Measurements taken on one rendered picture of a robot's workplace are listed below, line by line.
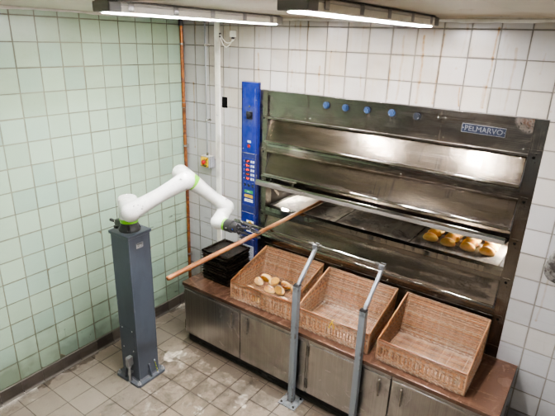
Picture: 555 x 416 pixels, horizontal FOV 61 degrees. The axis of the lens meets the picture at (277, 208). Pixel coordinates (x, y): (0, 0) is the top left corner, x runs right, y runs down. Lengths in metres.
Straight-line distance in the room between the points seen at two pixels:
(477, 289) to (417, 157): 0.92
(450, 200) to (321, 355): 1.32
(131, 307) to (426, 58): 2.54
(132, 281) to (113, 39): 1.74
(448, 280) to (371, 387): 0.85
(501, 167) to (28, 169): 2.95
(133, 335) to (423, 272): 2.09
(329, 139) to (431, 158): 0.73
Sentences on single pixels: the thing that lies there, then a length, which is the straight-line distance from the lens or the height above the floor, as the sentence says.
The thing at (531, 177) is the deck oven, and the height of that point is 1.78.
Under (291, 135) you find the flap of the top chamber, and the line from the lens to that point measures 3.52.
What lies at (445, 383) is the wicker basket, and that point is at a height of 0.62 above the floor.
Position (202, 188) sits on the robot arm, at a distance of 3.32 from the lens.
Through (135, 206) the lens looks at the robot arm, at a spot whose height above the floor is 1.44.
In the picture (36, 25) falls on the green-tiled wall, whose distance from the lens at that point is 3.46.
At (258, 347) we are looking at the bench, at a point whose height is 0.29.
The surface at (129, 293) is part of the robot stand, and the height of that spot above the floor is 0.76.
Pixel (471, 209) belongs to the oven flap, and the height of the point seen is 1.53.
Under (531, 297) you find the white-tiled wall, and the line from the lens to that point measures 3.22.
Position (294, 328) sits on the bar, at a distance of 3.26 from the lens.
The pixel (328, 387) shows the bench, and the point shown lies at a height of 0.24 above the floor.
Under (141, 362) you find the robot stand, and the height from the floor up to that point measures 0.17.
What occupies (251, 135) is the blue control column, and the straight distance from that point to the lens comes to 3.71.
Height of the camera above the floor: 2.47
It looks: 20 degrees down
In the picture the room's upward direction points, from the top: 2 degrees clockwise
